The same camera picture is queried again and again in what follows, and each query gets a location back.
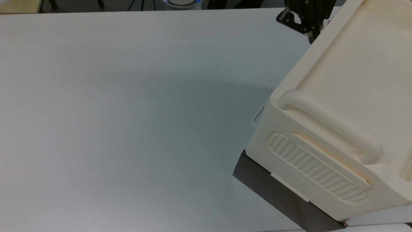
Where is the light wooden side table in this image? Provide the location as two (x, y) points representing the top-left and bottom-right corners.
(0, 0), (44, 14)

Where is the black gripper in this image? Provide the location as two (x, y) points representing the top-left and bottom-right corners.
(276, 0), (336, 44)

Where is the dark grey flat tray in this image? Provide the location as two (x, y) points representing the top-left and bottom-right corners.
(232, 149), (351, 232)

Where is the cream plastic storage cabinet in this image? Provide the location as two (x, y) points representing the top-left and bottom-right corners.
(246, 0), (412, 222)

